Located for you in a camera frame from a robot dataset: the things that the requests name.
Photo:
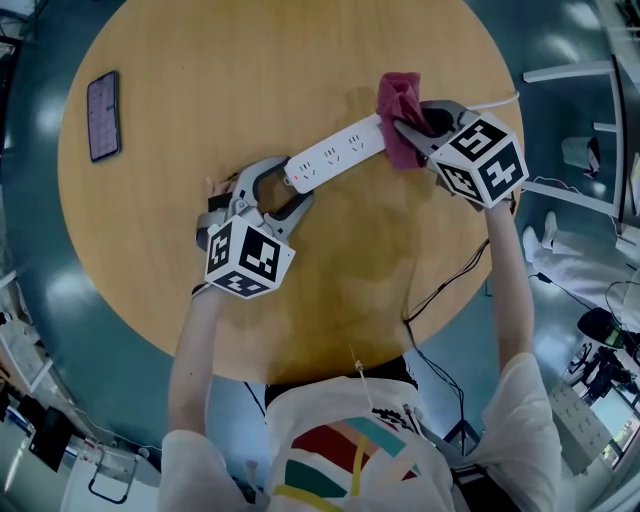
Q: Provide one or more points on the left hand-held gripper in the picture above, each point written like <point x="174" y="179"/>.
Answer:
<point x="247" y="260"/>

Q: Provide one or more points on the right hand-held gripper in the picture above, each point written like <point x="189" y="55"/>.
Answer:
<point x="480" y="160"/>

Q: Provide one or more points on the red knitted cloth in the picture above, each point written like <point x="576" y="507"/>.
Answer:
<point x="400" y="100"/>

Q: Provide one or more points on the white power strip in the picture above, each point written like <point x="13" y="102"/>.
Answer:
<point x="330" y="157"/>

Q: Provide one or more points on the person's right forearm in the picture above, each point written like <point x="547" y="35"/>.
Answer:
<point x="507" y="290"/>

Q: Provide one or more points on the person's left forearm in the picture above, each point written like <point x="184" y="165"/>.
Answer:
<point x="195" y="360"/>

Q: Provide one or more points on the person's left hand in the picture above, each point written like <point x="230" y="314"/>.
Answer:
<point x="217" y="187"/>

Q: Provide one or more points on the white waste bin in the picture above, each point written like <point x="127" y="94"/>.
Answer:
<point x="577" y="152"/>

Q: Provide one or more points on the white-legged black-top table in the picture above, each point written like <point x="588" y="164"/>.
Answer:
<point x="570" y="70"/>

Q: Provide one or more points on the dark smartphone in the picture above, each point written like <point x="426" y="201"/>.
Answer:
<point x="103" y="117"/>

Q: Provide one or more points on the person's black trousers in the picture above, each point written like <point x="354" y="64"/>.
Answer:
<point x="390" y="367"/>

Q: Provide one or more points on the person's white printed shirt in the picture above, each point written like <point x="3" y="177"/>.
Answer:
<point x="350" y="450"/>

